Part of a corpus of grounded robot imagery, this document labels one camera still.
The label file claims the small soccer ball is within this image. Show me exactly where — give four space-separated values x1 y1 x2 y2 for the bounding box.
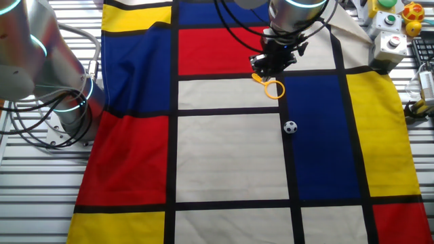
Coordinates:
283 120 298 135

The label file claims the orange yellow toy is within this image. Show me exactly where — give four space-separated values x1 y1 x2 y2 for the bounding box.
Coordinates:
402 1 425 24

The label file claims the grey box red button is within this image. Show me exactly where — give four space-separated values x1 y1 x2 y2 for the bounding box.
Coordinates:
368 30 409 72

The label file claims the colour block patterned cloth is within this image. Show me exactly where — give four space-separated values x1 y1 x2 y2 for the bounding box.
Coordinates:
66 0 434 244

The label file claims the grey box green button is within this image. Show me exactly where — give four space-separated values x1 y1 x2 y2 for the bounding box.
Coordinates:
366 10 403 40

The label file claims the yellow bubble ring wand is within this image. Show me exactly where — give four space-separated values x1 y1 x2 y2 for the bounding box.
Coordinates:
251 73 285 100

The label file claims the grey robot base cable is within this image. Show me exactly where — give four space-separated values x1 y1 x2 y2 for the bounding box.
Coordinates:
57 22 102 82

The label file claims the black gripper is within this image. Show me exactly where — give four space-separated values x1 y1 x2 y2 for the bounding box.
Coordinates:
249 33 309 81

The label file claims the black keyboard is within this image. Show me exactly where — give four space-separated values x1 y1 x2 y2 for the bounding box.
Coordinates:
411 37 434 67

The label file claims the thin arm cable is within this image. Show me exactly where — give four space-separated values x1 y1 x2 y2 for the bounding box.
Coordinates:
213 0 337 54

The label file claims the black base cable bundle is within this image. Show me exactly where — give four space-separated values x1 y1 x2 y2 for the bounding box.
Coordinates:
0 88 94 150

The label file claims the yellow box green button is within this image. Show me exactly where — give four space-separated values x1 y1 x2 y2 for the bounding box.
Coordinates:
368 0 398 20

